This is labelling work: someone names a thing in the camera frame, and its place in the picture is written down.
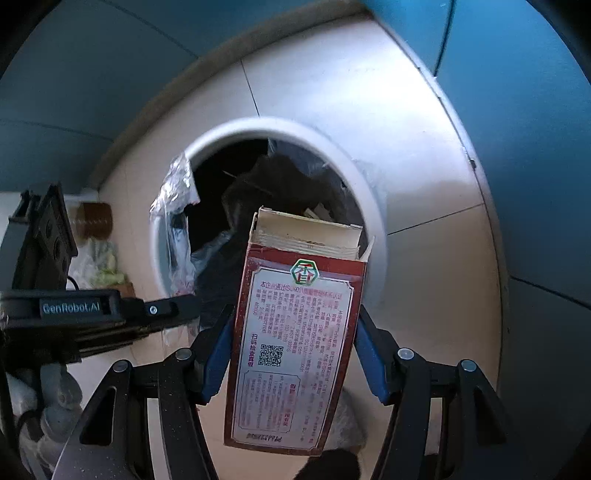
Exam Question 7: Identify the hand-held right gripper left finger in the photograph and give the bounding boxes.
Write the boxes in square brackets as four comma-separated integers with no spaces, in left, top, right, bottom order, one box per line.
[60,307,237,480]

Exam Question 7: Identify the person's left hand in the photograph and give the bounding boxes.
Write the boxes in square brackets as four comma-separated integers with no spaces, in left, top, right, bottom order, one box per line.
[11,364,85,472]

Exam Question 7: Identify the round dark trash bin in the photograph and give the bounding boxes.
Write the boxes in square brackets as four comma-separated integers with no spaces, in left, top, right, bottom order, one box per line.
[148,117,389,324]

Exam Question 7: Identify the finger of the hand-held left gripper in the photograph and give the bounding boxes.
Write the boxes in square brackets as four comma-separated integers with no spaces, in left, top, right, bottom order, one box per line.
[121,295,204,325]
[76,318,199,358]

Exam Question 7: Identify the dark red printed box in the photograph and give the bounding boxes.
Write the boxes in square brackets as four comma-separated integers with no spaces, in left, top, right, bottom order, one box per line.
[224,206,376,457]

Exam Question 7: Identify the grey fuzzy slipper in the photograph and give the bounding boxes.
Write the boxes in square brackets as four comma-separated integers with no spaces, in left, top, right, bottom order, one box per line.
[323,388,368,450]

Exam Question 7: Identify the person's dark fleece clothing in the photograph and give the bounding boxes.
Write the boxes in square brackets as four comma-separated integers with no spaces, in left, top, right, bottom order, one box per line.
[295,448,364,480]

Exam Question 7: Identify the yellow-green bag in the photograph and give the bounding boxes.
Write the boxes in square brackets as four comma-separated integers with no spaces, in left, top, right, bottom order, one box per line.
[74,237,127,289]

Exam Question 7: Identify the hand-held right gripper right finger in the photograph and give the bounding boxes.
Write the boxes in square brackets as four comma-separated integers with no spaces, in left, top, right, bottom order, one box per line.
[355,307,514,480]

